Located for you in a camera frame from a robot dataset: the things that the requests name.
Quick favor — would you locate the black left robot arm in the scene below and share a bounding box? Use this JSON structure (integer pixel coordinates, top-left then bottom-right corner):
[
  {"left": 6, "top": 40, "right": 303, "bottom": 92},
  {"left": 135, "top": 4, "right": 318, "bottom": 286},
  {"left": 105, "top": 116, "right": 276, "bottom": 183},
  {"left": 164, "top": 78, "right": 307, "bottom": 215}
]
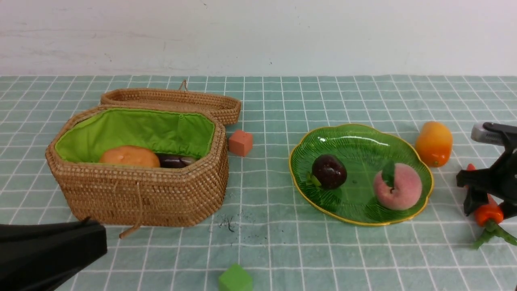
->
[{"left": 0, "top": 217, "right": 107, "bottom": 291}]

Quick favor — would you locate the dark purple mangosteen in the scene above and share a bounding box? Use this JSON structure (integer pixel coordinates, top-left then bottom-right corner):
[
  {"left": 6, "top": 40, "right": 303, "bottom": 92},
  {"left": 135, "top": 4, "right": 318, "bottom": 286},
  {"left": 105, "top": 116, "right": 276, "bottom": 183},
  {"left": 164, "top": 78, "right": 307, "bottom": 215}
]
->
[{"left": 309, "top": 154, "right": 347, "bottom": 190}]

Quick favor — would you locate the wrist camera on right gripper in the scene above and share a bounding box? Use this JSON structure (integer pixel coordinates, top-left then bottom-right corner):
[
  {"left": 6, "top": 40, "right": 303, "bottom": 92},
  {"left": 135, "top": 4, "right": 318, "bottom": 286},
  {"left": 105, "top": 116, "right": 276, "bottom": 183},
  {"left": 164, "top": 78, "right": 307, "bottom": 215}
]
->
[{"left": 471, "top": 122, "right": 517, "bottom": 149}]

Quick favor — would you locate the orange yellow mango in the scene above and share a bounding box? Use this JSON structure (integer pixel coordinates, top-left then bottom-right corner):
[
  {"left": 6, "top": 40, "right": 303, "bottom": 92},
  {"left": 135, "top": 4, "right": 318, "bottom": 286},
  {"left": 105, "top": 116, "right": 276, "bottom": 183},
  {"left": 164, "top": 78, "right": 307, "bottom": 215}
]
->
[{"left": 415, "top": 121, "right": 454, "bottom": 168}]

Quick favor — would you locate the green checkered tablecloth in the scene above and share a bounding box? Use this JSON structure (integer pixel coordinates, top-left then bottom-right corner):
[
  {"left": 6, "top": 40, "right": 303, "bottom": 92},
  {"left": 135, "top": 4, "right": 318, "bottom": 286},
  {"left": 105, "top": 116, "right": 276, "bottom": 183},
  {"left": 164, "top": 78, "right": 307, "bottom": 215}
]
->
[{"left": 0, "top": 75, "right": 517, "bottom": 291}]

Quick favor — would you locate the green foam cube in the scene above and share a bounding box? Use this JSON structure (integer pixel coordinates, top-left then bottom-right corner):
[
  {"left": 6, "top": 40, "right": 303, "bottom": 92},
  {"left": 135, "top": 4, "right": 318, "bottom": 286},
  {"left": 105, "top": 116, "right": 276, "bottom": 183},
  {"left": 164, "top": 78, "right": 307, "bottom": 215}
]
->
[{"left": 218, "top": 264, "right": 253, "bottom": 291}]

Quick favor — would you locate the pink peach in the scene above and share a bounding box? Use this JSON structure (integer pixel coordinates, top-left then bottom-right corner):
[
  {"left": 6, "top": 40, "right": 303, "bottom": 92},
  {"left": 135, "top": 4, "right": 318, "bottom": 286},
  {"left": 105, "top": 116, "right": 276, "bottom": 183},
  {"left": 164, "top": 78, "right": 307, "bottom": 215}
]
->
[{"left": 373, "top": 163, "right": 422, "bottom": 211}]

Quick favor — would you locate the woven wicker basket lid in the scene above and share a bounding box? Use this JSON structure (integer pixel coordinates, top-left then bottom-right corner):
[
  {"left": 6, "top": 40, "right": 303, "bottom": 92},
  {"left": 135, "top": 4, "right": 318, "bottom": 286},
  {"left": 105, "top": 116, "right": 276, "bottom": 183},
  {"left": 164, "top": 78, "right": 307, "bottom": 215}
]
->
[{"left": 100, "top": 88, "right": 242, "bottom": 125}]

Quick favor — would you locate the brown potato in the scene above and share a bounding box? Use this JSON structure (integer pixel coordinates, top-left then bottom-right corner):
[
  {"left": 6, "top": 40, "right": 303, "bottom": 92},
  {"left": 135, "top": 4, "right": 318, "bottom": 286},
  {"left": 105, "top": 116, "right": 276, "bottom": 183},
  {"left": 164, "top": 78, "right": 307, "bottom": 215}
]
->
[{"left": 99, "top": 145, "right": 160, "bottom": 168}]

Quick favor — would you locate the purple eggplant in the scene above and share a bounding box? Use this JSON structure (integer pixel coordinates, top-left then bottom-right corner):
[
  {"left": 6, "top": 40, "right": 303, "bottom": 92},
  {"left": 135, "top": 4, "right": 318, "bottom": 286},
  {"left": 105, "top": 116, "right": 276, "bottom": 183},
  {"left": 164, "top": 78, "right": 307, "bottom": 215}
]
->
[{"left": 156, "top": 153, "right": 198, "bottom": 168}]

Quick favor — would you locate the woven wicker basket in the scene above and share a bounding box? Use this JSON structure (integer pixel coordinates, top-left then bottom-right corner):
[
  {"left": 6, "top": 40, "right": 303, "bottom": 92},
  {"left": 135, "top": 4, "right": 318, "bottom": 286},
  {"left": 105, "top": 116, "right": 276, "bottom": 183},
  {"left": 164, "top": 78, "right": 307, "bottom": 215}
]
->
[{"left": 45, "top": 105, "right": 229, "bottom": 227}]

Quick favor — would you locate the green leaf glass plate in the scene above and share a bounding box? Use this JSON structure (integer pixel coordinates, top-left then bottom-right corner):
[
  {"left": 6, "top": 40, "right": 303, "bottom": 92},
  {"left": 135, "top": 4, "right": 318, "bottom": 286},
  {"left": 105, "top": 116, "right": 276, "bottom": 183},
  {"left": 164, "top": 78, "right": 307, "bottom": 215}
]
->
[{"left": 288, "top": 124, "right": 434, "bottom": 226}]

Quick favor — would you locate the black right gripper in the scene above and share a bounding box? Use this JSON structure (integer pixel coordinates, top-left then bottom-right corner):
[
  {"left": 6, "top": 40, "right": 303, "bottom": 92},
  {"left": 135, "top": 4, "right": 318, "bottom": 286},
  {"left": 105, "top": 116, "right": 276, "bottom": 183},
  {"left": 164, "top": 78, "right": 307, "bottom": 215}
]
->
[{"left": 456, "top": 149, "right": 517, "bottom": 219}]

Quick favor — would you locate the orange foam cube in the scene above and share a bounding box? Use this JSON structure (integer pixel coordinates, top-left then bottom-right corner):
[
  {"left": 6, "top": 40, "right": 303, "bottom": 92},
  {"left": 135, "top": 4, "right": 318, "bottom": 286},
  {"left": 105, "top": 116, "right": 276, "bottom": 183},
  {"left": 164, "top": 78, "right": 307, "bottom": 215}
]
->
[{"left": 228, "top": 129, "right": 254, "bottom": 157}]

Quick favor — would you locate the orange carrot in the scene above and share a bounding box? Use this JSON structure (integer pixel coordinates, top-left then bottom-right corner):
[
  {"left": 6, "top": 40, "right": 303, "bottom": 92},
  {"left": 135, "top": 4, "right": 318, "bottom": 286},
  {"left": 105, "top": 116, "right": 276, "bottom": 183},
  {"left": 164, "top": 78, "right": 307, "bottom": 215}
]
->
[{"left": 464, "top": 186, "right": 517, "bottom": 250}]

